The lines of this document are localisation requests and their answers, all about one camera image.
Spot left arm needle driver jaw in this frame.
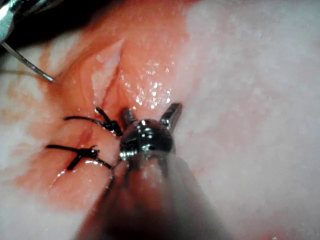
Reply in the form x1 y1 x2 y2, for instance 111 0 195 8
121 107 138 129
159 102 184 132

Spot tissue pad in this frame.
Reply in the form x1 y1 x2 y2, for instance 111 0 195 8
0 0 320 240

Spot curved steel needle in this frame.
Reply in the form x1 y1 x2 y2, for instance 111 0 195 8
0 41 55 83

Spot black stitching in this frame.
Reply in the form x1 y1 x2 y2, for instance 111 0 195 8
45 106 124 171

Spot left arm needle driver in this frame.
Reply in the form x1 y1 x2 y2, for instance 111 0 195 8
118 118 177 161

